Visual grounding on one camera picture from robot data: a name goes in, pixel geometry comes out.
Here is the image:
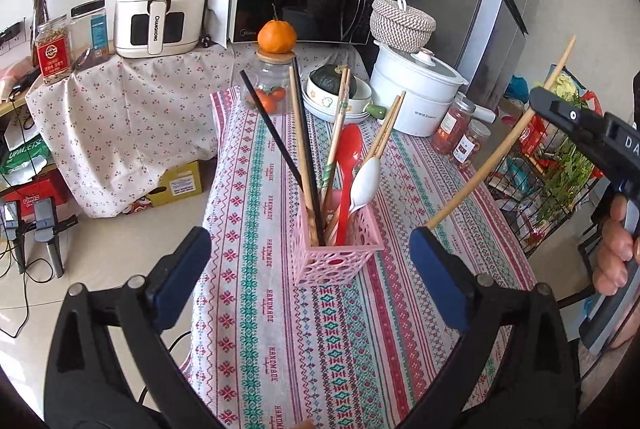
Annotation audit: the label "glass jar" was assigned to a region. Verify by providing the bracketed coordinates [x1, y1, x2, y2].
[243, 50, 297, 116]

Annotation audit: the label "person's right hand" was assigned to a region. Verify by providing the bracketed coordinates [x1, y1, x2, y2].
[592, 197, 640, 297]

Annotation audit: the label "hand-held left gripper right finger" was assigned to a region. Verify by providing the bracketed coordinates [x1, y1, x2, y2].
[400, 226, 583, 429]

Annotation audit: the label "green leafy vegetables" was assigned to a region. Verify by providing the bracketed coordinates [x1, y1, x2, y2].
[540, 136, 608, 221]

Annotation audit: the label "dried fruit slice jar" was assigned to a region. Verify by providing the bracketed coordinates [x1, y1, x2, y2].
[452, 119, 492, 166]

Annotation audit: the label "green printed chopstick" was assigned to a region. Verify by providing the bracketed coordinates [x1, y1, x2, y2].
[326, 68, 352, 190]
[320, 66, 348, 216]

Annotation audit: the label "pink perforated utensil basket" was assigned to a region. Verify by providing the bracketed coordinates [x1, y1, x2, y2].
[291, 194, 386, 288]

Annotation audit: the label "red green patterned tablecloth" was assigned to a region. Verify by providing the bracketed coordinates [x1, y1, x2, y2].
[180, 86, 538, 429]

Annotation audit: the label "goji berry jar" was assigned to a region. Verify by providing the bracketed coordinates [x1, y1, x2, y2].
[431, 93, 477, 156]

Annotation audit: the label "woven lidded basket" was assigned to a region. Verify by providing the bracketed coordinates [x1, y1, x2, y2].
[370, 0, 437, 52]

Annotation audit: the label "green bag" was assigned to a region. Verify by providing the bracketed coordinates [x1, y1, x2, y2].
[0, 143, 54, 182]

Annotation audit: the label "black wire rack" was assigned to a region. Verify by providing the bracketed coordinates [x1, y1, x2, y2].
[482, 109, 608, 258]

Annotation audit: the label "white plastic spoon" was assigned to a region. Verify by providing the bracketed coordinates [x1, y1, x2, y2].
[347, 156, 383, 230]

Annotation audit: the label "red snack packet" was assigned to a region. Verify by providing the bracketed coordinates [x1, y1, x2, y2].
[520, 116, 549, 154]

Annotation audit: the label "black floor cable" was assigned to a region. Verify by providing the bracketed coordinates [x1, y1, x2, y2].
[0, 254, 32, 341]

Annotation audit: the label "blue plastic bag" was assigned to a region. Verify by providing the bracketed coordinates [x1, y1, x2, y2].
[505, 75, 531, 102]

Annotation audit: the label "blue label jar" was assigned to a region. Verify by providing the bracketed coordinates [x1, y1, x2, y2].
[70, 0, 110, 68]

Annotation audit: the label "glass vase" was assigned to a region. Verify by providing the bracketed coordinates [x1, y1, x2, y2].
[30, 0, 52, 56]

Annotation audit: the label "floral side table cloth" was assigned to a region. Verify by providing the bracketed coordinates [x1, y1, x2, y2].
[25, 43, 366, 219]

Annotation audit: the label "white plates with green handle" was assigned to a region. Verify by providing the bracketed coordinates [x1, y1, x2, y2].
[305, 94, 388, 124]

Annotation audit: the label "red plastic spoon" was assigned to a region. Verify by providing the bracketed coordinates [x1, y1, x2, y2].
[332, 123, 365, 247]

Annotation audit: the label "yellow cardboard box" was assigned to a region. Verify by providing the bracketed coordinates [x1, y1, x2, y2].
[147, 159, 204, 208]

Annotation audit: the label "white electric cooker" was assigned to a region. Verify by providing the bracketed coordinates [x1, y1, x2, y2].
[369, 40, 497, 138]

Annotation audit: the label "blue snack packet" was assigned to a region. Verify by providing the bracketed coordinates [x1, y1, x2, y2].
[505, 158, 532, 190]

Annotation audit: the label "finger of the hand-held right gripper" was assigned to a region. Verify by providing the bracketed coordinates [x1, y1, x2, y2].
[528, 86, 607, 148]

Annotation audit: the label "pale cabbage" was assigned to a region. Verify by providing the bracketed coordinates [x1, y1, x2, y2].
[542, 64, 591, 102]

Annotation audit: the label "white flowered bowl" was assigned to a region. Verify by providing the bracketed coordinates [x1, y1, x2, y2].
[305, 71, 373, 110]

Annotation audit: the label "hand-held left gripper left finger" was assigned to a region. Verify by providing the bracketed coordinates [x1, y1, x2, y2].
[42, 226, 221, 429]

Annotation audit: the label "red cardboard box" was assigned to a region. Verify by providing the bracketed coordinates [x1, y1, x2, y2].
[0, 179, 73, 221]

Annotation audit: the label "grey handheld device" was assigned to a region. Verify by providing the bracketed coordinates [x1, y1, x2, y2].
[32, 198, 66, 280]
[0, 201, 27, 275]

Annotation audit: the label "bamboo chopstick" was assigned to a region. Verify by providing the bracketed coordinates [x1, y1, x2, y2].
[425, 35, 577, 230]
[357, 95, 401, 170]
[367, 90, 407, 162]
[288, 66, 321, 246]

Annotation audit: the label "dark green squash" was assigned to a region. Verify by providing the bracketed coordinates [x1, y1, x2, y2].
[310, 65, 357, 100]

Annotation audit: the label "red label jar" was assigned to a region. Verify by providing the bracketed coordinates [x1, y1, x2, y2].
[35, 15, 72, 86]

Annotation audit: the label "wall power socket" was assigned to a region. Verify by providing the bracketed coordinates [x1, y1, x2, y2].
[0, 21, 26, 56]

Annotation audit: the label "orange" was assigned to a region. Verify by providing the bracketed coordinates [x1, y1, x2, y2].
[257, 19, 298, 55]

